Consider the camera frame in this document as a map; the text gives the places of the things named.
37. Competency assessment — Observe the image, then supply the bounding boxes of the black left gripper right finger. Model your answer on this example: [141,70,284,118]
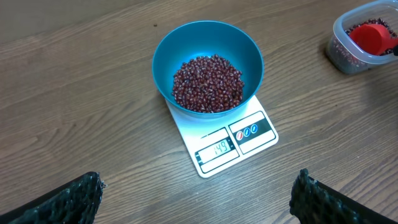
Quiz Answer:
[289,169,397,224]

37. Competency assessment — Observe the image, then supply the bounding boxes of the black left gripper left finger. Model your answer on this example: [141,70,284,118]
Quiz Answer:
[1,172,105,224]

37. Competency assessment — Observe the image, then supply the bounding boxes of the red scoop with blue handle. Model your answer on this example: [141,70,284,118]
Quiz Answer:
[349,24,397,56]

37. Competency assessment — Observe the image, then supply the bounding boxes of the white digital kitchen scale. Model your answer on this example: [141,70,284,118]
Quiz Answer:
[167,96,279,178]

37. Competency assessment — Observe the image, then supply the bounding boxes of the red beans in bowl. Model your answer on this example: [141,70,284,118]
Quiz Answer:
[172,54,244,113]

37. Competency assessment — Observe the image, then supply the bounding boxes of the teal plastic bowl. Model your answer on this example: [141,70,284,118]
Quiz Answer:
[152,21,264,119]

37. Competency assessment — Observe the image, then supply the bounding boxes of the red adzuki beans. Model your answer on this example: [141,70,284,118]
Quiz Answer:
[326,16,397,74]

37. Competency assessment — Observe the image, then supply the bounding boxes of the clear plastic container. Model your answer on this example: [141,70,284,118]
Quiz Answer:
[325,0,397,74]

